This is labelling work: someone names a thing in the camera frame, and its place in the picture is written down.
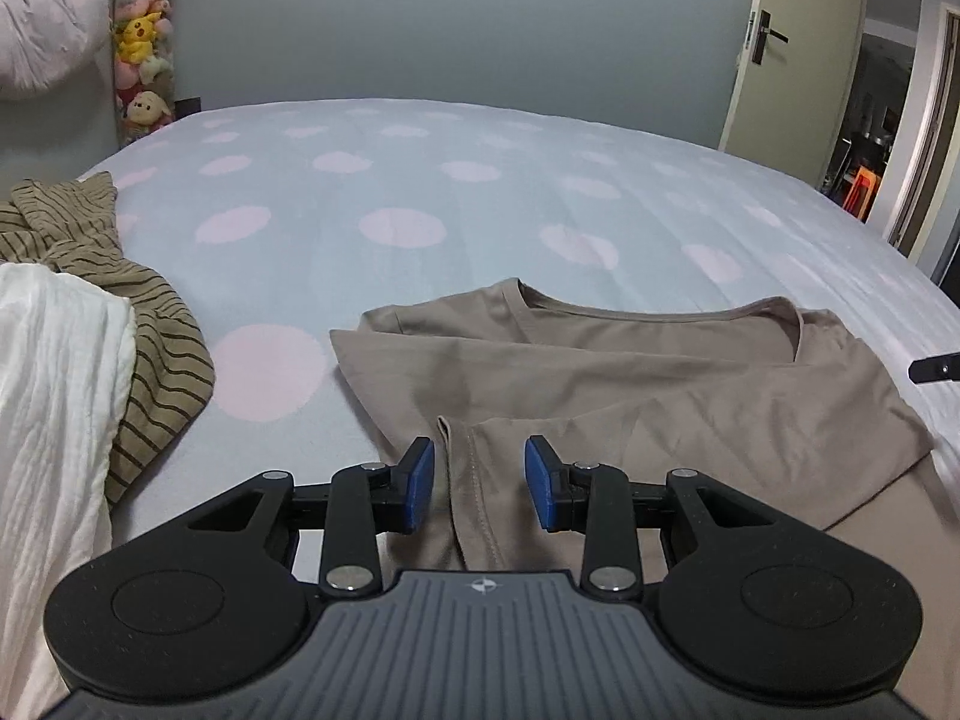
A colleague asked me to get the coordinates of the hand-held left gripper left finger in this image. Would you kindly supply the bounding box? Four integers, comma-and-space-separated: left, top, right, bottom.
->
186, 436, 437, 596

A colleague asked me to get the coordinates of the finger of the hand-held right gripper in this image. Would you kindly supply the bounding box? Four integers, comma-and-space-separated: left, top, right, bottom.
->
907, 350, 960, 386

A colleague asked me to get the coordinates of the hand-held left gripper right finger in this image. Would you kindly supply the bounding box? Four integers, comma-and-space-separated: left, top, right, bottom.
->
523, 434, 775, 596

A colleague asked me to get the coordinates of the beige t-shirt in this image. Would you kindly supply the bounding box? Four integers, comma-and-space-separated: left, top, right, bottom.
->
329, 277, 960, 720

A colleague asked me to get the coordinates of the white crinkled garment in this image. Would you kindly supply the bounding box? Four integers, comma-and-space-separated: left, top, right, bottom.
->
0, 261, 138, 720

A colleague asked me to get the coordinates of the orange stool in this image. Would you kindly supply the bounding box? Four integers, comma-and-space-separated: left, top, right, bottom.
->
843, 168, 880, 216

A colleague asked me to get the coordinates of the bed with pink-dotted sheet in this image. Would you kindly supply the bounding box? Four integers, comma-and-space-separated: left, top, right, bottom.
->
0, 96, 960, 720

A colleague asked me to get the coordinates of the olive striped garment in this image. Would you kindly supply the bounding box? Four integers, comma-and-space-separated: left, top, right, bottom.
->
0, 170, 218, 509

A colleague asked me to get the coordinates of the cream door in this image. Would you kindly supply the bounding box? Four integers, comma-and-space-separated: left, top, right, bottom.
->
718, 0, 870, 167

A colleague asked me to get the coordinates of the clear tube of plush toys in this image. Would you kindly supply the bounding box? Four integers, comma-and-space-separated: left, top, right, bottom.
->
112, 0, 182, 150

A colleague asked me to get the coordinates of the rolled pale pink duvet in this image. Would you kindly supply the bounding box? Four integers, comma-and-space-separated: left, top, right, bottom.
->
0, 0, 114, 101

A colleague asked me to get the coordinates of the black door handle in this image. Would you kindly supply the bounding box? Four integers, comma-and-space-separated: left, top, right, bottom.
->
745, 8, 791, 68

